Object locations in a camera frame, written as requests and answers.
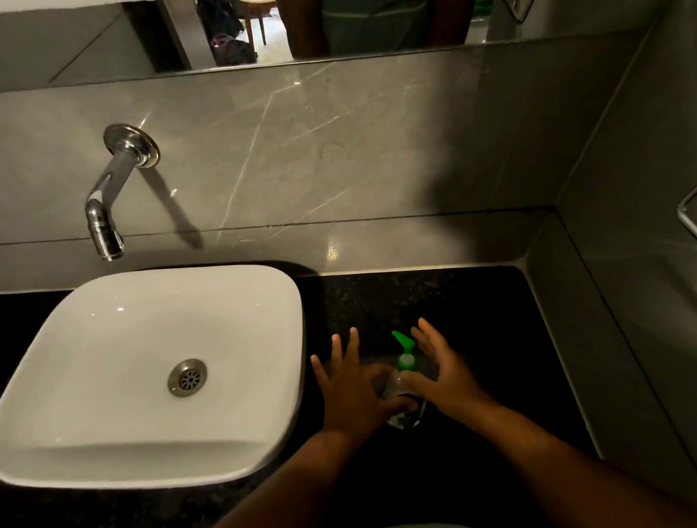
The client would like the person's right forearm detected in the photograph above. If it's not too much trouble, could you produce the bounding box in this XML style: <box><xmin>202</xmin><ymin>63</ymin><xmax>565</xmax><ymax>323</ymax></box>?
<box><xmin>467</xmin><ymin>368</ymin><xmax>697</xmax><ymax>528</ymax></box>

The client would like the metal sink drain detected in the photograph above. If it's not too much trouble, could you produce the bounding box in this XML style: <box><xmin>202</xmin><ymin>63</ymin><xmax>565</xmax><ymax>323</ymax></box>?
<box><xmin>164</xmin><ymin>356</ymin><xmax>211</xmax><ymax>400</ymax></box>

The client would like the person's left hand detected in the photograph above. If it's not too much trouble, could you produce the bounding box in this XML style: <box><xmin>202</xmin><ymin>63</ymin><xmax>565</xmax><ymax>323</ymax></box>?
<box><xmin>306</xmin><ymin>319</ymin><xmax>424</xmax><ymax>452</ymax></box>

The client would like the person's right hand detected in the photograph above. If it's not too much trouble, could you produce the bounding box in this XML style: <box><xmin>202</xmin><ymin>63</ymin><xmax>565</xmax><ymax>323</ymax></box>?
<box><xmin>392</xmin><ymin>309</ymin><xmax>501</xmax><ymax>435</ymax></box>

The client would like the person's left forearm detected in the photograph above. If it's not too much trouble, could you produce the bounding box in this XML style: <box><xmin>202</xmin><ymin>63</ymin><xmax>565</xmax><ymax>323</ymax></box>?
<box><xmin>107</xmin><ymin>427</ymin><xmax>364</xmax><ymax>528</ymax></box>

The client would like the wall mirror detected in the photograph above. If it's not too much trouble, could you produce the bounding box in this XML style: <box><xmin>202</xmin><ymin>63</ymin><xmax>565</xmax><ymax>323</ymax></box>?
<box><xmin>0</xmin><ymin>0</ymin><xmax>697</xmax><ymax>124</ymax></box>

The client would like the white ceramic sink basin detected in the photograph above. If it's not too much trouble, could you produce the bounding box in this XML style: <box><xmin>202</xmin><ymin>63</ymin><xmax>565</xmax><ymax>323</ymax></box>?
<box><xmin>0</xmin><ymin>247</ymin><xmax>328</xmax><ymax>517</ymax></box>

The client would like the chrome wall faucet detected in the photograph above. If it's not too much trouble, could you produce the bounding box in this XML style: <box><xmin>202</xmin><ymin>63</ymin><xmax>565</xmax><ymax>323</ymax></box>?
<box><xmin>73</xmin><ymin>118</ymin><xmax>176</xmax><ymax>265</ymax></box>

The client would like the clear soap bottle green pump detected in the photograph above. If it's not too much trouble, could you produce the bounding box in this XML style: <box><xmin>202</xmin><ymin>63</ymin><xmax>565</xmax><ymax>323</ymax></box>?
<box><xmin>372</xmin><ymin>326</ymin><xmax>434</xmax><ymax>433</ymax></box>

